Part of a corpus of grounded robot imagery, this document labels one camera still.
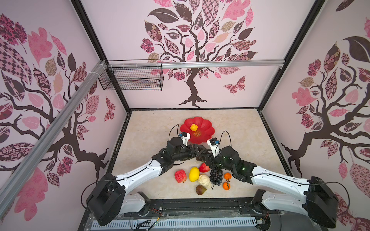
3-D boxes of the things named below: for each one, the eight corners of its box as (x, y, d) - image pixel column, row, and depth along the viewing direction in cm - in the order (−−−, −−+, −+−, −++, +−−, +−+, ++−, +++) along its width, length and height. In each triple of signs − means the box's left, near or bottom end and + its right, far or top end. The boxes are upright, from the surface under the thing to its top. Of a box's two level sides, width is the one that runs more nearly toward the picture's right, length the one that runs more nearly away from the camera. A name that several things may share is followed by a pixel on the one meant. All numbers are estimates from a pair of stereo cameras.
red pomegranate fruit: (180, 185, 82) (179, 182, 78) (173, 177, 85) (173, 174, 81) (188, 178, 85) (187, 175, 81) (181, 171, 88) (181, 167, 84)
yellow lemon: (189, 182, 83) (189, 180, 80) (189, 169, 88) (189, 167, 85) (199, 182, 83) (200, 180, 80) (199, 169, 88) (199, 167, 85)
